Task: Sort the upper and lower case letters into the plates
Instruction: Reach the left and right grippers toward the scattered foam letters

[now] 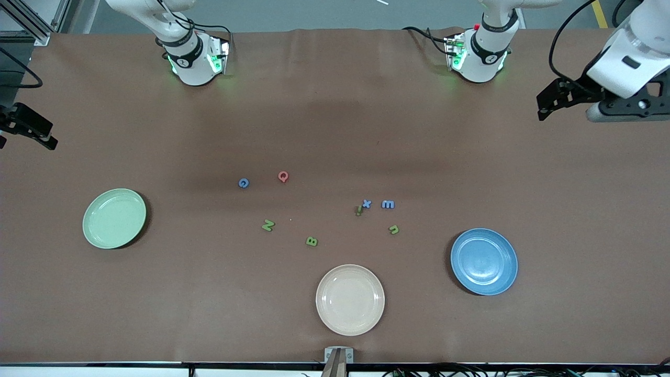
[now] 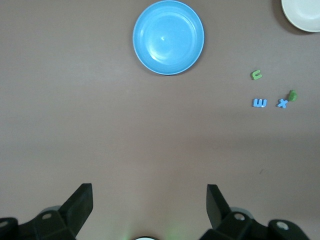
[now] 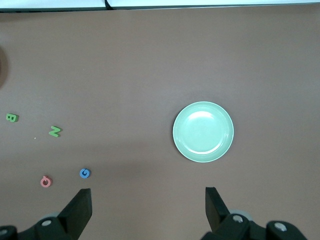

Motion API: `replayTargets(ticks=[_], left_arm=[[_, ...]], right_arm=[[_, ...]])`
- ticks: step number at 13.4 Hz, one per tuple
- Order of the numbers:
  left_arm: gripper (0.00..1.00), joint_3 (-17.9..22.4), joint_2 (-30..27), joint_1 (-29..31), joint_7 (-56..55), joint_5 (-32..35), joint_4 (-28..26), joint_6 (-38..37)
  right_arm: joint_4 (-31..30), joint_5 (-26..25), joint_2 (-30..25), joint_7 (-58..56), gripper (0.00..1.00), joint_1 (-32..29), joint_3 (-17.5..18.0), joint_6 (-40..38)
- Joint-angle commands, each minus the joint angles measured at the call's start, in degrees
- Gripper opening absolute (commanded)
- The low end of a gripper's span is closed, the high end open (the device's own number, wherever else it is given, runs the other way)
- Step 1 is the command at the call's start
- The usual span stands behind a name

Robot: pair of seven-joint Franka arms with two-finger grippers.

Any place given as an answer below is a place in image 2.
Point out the cream plate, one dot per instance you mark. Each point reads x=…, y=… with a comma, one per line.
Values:
x=303, y=12

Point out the blue lowercase letter x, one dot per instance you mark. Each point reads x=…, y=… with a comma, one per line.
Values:
x=282, y=103

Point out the blue plate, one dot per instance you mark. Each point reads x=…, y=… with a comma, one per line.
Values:
x=167, y=37

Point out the green lowercase letter n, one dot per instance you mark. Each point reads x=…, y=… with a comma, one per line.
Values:
x=256, y=75

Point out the green lowercase looped letter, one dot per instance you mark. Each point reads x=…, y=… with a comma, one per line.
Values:
x=292, y=96

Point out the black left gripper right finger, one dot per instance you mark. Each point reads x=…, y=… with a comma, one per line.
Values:
x=232, y=225

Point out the brown table cover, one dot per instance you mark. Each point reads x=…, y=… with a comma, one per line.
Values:
x=75, y=112

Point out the blue lowercase letter m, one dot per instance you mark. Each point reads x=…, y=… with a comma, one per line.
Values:
x=260, y=103

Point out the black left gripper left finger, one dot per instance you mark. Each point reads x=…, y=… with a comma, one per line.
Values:
x=62, y=220

